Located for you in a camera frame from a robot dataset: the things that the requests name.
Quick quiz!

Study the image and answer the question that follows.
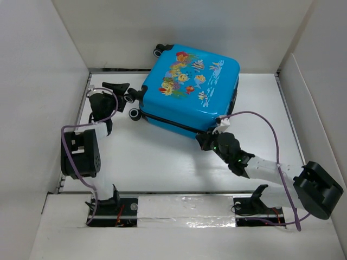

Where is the metal base rail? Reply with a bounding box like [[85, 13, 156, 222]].
[[86, 194, 285, 228]]

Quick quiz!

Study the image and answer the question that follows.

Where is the blue kids suitcase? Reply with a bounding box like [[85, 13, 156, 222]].
[[124, 44, 240, 138]]

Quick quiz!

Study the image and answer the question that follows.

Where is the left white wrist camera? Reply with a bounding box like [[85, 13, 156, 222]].
[[86, 85, 105, 98]]

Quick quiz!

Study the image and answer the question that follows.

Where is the silver tape strip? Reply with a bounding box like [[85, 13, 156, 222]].
[[137, 195, 236, 229]]

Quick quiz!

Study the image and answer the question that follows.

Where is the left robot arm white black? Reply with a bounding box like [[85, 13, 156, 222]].
[[60, 82, 130, 216]]

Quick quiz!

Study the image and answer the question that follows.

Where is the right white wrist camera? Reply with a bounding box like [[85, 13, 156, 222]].
[[212, 115, 230, 134]]

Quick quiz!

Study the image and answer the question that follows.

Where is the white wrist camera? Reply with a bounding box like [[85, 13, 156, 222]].
[[86, 85, 105, 98], [212, 115, 230, 134]]

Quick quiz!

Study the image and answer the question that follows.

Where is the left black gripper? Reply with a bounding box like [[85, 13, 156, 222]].
[[101, 83, 128, 118]]

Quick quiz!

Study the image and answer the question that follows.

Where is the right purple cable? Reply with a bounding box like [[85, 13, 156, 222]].
[[224, 110, 312, 232]]

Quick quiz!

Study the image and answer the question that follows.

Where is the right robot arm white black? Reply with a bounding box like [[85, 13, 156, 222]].
[[196, 132, 344, 220]]

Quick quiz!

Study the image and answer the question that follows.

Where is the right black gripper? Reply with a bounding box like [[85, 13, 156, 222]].
[[195, 127, 230, 164]]

